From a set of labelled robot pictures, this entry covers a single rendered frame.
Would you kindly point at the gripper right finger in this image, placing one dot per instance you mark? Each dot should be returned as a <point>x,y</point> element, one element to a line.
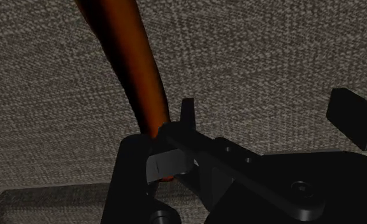
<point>354,118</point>

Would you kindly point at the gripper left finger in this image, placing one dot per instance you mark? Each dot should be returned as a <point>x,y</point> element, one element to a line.
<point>130,173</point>

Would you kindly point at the grey woven fabric sofa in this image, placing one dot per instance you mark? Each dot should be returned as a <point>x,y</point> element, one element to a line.
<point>264,62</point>

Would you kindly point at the long orange brown cylinder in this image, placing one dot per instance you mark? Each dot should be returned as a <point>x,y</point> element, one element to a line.
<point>130,62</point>

